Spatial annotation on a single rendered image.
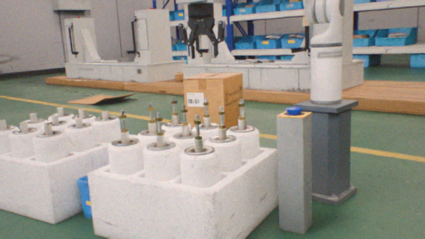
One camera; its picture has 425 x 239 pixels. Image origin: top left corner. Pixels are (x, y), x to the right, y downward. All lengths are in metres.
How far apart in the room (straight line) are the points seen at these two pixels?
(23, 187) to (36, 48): 6.27
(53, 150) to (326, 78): 0.84
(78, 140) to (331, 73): 0.82
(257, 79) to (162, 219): 2.35
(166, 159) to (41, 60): 6.67
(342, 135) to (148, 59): 3.18
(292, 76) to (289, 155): 2.04
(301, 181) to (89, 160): 0.67
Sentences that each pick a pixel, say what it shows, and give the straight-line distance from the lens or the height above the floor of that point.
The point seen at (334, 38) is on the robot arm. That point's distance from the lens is 1.28.
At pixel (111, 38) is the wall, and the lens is 8.34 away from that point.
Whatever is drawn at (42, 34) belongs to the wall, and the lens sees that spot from 7.66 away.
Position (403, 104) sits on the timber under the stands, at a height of 0.05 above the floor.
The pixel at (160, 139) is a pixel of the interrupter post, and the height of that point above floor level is 0.27.
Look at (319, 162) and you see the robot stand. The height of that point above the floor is 0.12.
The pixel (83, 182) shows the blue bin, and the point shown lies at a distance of 1.30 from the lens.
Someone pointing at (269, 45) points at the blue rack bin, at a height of 0.32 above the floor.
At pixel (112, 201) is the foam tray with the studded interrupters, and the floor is 0.11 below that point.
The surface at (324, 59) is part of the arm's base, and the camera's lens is 1.28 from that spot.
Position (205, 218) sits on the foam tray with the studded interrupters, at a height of 0.12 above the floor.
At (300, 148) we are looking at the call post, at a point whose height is 0.23.
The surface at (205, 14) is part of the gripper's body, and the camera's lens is 1.20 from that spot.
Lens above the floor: 0.53
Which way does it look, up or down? 12 degrees down
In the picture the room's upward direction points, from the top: 3 degrees counter-clockwise
